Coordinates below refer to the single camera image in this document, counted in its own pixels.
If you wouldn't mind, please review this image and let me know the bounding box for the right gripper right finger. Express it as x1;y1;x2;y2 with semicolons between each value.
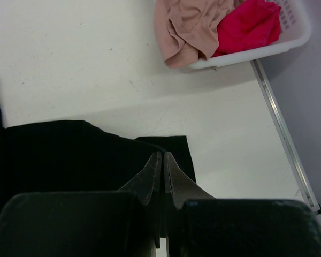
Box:
163;152;215;256

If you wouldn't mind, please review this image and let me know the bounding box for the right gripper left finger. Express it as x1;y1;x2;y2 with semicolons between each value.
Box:
119;152;162;248

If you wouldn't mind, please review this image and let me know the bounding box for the black t shirt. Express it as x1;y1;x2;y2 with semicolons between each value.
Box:
0;109;195;212

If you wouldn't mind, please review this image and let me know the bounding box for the beige t shirt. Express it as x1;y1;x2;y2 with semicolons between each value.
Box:
154;0;243;69

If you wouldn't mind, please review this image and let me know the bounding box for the red t shirt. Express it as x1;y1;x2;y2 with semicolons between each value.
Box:
212;0;281;57

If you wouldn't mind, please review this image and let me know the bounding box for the white plastic basket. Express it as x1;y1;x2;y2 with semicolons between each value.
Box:
186;0;312;70

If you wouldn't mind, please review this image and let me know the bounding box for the side aluminium rail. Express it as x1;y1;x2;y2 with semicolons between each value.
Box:
250;59;321;226

